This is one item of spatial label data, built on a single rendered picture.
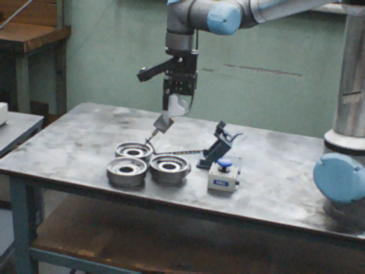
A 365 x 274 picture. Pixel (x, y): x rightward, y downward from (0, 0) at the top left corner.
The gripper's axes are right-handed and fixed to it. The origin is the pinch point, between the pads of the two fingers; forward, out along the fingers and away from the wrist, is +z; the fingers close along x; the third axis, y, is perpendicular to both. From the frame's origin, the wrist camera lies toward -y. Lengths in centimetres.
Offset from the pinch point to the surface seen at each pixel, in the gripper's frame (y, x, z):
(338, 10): 61, 141, -20
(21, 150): -40.8, -7.3, 13.2
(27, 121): -65, 41, 25
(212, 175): 15.5, -12.0, 9.2
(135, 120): -16.2, 28.5, 13.2
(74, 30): -93, 158, 10
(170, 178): 4.8, -13.4, 11.2
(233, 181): 21.0, -12.3, 9.8
